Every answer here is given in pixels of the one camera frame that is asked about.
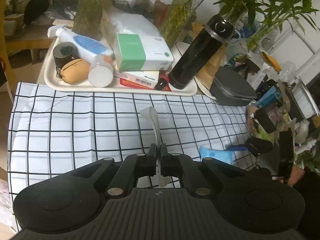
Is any black white checked tablecloth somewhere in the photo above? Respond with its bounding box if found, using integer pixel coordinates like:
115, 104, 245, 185
7, 81, 258, 233

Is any dark glass jar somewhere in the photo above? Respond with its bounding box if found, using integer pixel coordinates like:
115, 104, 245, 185
134, 0, 154, 15

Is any white tray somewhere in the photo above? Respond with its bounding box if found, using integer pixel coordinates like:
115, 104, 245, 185
44, 36, 198, 96

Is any person's right hand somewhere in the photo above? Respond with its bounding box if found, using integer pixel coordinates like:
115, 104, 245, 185
284, 165, 307, 187

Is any red packet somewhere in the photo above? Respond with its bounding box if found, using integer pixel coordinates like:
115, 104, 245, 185
119, 76, 173, 92

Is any white power strip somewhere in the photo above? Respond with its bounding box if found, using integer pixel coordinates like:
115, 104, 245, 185
295, 135, 320, 155

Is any blue carton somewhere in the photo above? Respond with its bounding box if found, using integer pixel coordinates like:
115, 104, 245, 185
255, 85, 279, 108

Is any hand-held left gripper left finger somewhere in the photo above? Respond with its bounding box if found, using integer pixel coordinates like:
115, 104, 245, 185
75, 143, 157, 198

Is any wooden desk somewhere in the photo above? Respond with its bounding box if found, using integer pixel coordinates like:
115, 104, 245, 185
0, 0, 83, 98

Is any tan leather pouch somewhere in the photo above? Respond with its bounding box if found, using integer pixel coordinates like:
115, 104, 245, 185
56, 59, 91, 85

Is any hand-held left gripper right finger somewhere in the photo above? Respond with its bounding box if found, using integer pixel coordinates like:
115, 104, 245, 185
160, 143, 248, 197

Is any white barcode carton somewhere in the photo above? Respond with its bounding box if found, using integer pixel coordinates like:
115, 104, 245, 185
114, 69, 160, 89

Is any red snack bag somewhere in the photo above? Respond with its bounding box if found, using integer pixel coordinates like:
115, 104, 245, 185
153, 0, 170, 28

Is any white orange plastic bottle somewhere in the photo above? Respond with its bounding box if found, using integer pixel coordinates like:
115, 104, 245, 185
88, 54, 116, 88

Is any black oval object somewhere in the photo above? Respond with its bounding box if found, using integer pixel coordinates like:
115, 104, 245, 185
24, 0, 50, 25

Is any grey zip case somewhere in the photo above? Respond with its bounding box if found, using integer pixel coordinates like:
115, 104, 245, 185
209, 66, 257, 106

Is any white blue spray bottle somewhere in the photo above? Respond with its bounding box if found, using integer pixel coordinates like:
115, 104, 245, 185
47, 26, 115, 60

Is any colourful printed plastic bag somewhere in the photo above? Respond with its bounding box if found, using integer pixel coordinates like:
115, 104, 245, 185
225, 52, 248, 67

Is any black thermos bottle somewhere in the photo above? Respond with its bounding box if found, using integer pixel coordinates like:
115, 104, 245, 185
169, 14, 237, 90

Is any blue packet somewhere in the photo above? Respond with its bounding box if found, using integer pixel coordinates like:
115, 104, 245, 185
199, 147, 235, 165

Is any white plastic container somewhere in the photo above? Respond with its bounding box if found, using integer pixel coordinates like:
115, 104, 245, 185
291, 76, 320, 119

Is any black tape roll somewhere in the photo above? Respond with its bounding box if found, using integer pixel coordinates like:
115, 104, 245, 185
52, 41, 80, 69

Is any cream tray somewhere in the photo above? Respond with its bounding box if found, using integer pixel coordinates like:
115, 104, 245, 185
194, 75, 218, 100

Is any black mini tripod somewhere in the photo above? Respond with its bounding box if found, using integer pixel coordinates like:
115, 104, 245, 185
234, 60, 260, 80

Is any brown paper bag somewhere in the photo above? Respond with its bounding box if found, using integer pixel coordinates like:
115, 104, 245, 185
195, 47, 225, 90
101, 0, 118, 48

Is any person's right forearm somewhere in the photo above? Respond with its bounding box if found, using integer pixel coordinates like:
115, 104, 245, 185
291, 166, 320, 240

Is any green white carton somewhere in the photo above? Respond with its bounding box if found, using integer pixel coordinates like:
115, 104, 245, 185
114, 33, 175, 72

